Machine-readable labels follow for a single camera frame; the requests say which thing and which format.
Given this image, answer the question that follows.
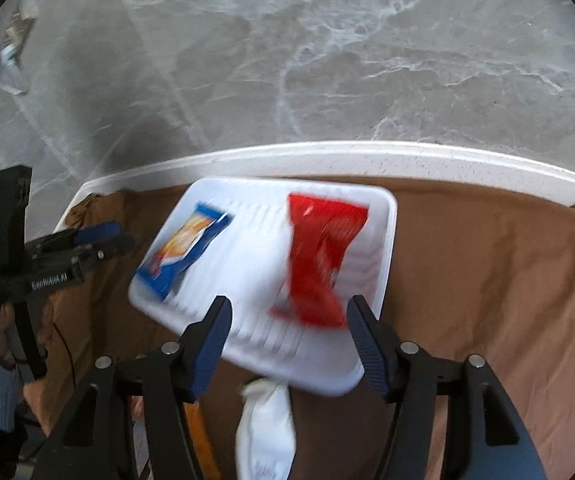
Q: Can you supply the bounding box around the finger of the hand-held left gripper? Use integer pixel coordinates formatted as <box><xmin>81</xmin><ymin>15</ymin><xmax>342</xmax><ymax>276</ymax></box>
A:
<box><xmin>75</xmin><ymin>235</ymin><xmax>137</xmax><ymax>263</ymax></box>
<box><xmin>68</xmin><ymin>221</ymin><xmax>121</xmax><ymax>246</ymax></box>

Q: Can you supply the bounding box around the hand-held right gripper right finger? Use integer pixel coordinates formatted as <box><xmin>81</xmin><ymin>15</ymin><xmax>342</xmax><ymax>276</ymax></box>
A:
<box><xmin>346</xmin><ymin>295</ymin><xmax>548</xmax><ymax>480</ymax></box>

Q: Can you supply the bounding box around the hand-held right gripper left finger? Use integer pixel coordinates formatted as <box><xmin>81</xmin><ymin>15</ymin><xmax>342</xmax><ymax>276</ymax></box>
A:
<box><xmin>32</xmin><ymin>296</ymin><xmax>233</xmax><ymax>480</ymax></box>

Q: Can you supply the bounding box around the white plastic tray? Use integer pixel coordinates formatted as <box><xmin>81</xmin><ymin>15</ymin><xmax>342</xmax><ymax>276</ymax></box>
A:
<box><xmin>128</xmin><ymin>176</ymin><xmax>399</xmax><ymax>398</ymax></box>

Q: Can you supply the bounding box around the red snack packet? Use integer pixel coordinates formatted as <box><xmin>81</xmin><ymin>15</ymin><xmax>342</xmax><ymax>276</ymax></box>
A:
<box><xmin>270</xmin><ymin>192</ymin><xmax>371</xmax><ymax>330</ymax></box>

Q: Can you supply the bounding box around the person's left hand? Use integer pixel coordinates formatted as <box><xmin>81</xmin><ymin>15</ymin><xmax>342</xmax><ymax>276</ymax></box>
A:
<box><xmin>0</xmin><ymin>302</ymin><xmax>24</xmax><ymax>368</ymax></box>

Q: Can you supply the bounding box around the blue snack packet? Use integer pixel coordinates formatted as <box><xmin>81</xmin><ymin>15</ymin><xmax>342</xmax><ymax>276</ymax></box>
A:
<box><xmin>135</xmin><ymin>202</ymin><xmax>233</xmax><ymax>302</ymax></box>

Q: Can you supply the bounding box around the white snack packet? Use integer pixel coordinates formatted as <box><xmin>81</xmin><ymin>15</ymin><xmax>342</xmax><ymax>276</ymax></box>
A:
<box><xmin>235</xmin><ymin>379</ymin><xmax>295</xmax><ymax>480</ymax></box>

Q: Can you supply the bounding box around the brown cloth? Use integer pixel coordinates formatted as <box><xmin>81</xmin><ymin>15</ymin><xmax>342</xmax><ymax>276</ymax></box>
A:
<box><xmin>22</xmin><ymin>176</ymin><xmax>575</xmax><ymax>480</ymax></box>

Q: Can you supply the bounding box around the clear plastic object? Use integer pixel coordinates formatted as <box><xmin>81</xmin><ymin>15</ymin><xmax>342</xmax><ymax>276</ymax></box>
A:
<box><xmin>0</xmin><ymin>0</ymin><xmax>38</xmax><ymax>96</ymax></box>

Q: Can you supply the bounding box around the thin black cable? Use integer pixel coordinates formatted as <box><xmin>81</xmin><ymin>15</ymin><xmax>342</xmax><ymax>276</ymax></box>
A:
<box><xmin>52</xmin><ymin>320</ymin><xmax>76</xmax><ymax>386</ymax></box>

